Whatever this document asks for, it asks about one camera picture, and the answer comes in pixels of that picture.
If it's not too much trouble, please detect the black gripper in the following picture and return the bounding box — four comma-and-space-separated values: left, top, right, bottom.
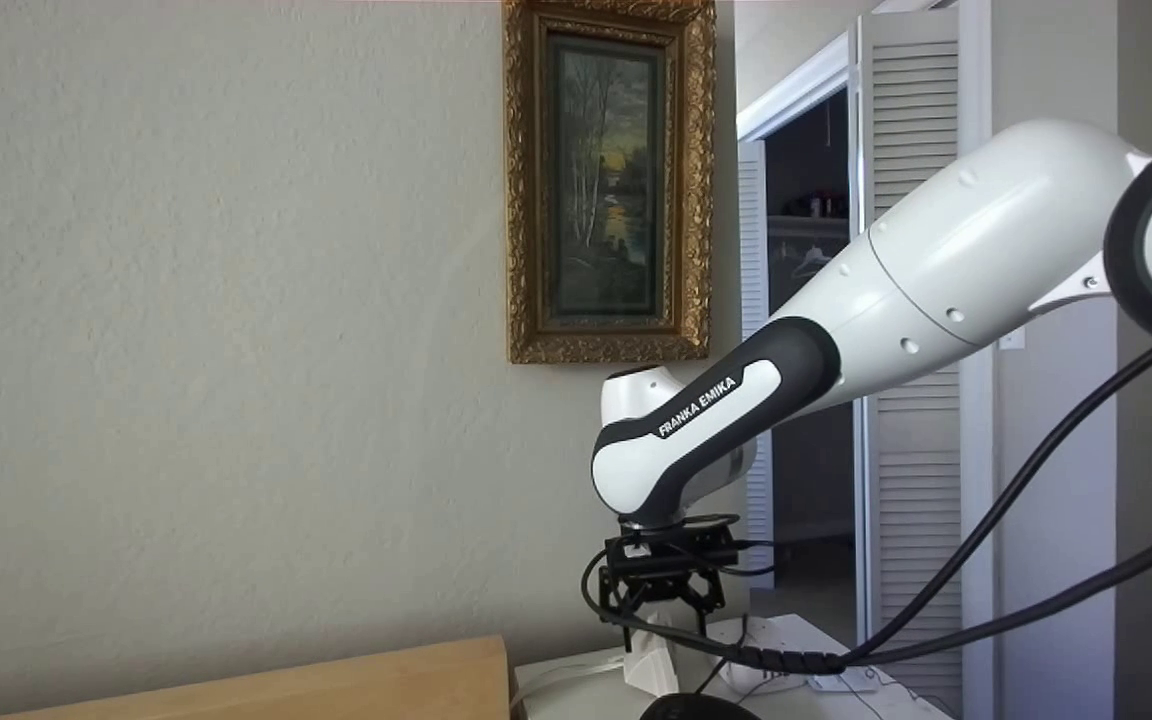
591, 551, 730, 658

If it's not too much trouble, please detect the black dome device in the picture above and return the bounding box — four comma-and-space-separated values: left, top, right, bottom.
635, 687, 765, 720

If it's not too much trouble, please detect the white nightstand with drawers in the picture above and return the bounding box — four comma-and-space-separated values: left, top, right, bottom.
508, 610, 955, 720

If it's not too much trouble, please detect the gold framed painting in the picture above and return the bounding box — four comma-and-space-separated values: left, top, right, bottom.
498, 0, 720, 368

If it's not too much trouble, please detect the white louvered door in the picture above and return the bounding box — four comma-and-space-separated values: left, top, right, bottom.
853, 0, 1003, 720

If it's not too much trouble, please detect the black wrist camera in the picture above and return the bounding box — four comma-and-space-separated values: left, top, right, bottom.
611, 520, 747, 568

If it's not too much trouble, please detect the thick black cable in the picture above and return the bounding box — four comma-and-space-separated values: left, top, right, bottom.
579, 506, 1152, 679
838, 303, 1152, 665

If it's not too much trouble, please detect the white door frame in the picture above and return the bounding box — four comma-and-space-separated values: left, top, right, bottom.
730, 33, 877, 652

